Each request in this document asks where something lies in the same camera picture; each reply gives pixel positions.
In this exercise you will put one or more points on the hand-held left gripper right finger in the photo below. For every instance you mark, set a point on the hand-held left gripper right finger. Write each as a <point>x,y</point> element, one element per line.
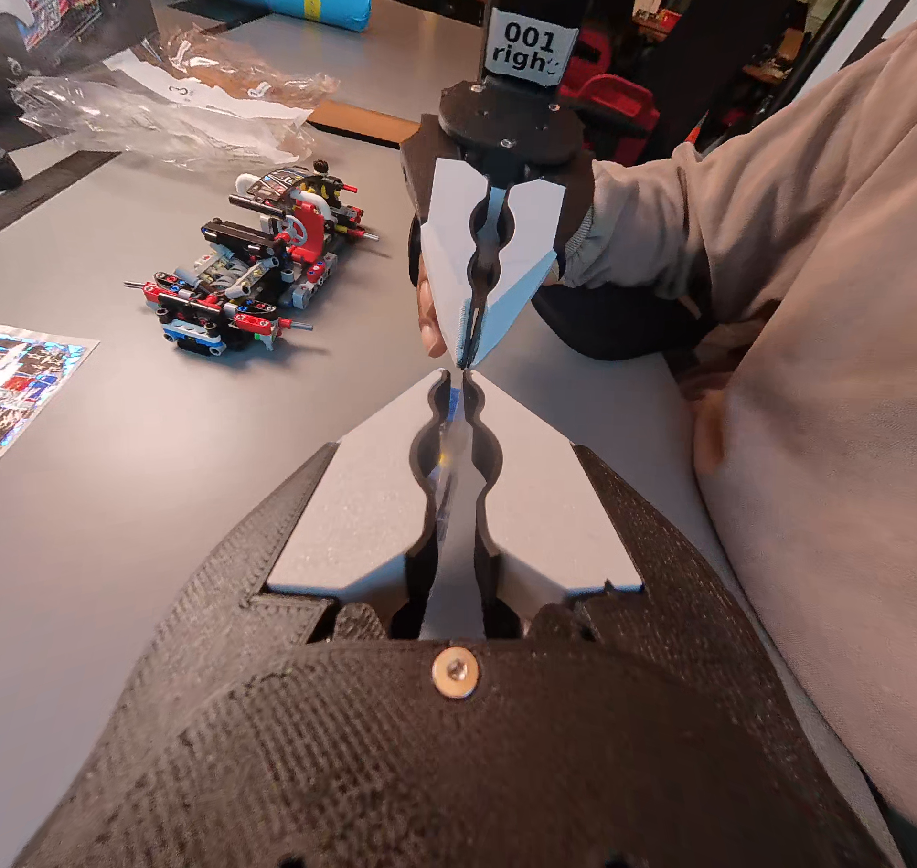
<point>566,524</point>

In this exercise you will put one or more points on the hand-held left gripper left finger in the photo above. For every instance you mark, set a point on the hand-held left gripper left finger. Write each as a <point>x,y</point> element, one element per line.
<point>344,524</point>

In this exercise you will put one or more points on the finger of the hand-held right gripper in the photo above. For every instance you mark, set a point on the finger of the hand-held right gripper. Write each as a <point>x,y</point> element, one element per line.
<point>526,259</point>
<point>448,252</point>

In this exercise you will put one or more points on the small bag of lego pins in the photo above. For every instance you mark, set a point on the small bag of lego pins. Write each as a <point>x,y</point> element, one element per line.
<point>445,452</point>

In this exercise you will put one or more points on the red lego seat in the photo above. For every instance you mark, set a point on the red lego seat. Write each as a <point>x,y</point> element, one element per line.
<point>308,230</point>

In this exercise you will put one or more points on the grey lego steering wheel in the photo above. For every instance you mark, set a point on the grey lego steering wheel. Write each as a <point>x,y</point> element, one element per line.
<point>291,227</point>

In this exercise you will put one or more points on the lego car chassis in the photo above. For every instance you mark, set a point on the lego car chassis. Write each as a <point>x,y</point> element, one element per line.
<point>258,259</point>

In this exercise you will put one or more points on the clear bag of lego parts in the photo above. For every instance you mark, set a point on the clear bag of lego parts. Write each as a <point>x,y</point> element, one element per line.
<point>172,102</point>

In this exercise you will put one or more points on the black lego set box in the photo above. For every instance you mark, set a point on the black lego set box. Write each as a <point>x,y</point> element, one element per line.
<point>64,8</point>

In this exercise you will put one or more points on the person's right hand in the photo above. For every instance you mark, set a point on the person's right hand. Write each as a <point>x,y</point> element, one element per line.
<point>430,316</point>

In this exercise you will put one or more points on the red and black bag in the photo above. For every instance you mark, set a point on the red and black bag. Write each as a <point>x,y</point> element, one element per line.
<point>616,87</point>

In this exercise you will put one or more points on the holographic sticker sheet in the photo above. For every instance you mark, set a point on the holographic sticker sheet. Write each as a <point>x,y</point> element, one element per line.
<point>32,381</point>

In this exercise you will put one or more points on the black and white sign board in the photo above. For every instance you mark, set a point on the black and white sign board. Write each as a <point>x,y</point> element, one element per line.
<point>888,1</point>

